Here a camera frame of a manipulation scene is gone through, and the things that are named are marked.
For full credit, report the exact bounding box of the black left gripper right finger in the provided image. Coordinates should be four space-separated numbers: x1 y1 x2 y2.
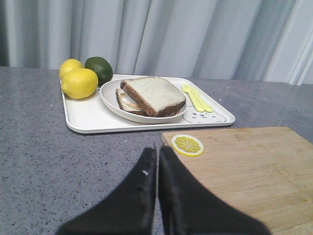
158 146 271 235

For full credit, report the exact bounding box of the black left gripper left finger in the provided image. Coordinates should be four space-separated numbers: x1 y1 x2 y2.
57 148 157 235

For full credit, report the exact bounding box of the white bread slice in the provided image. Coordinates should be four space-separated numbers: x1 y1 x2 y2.
120 76 186 118

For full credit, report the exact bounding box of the white plate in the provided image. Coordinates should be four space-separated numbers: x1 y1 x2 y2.
99 80 187 124

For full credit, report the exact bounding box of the white bear tray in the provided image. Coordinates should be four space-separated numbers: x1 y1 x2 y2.
63 74 235 134

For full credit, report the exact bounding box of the lemon slice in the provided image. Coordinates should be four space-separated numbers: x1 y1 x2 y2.
171 134 204 157

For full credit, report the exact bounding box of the wooden cutting board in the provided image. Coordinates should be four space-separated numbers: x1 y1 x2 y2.
161 127 313 235

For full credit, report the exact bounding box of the yellow plastic fork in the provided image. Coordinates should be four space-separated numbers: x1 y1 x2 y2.
181 84 205 113

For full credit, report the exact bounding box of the fried egg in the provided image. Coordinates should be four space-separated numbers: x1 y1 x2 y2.
121 93 141 110

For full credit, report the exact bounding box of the yellow lemon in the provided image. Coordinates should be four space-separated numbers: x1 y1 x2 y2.
61 68 98 99
59 59 84 80

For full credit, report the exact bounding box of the green lime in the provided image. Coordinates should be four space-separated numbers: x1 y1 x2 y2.
85 57 113 87

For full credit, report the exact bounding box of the grey curtain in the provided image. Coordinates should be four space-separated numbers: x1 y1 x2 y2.
0 0 313 85

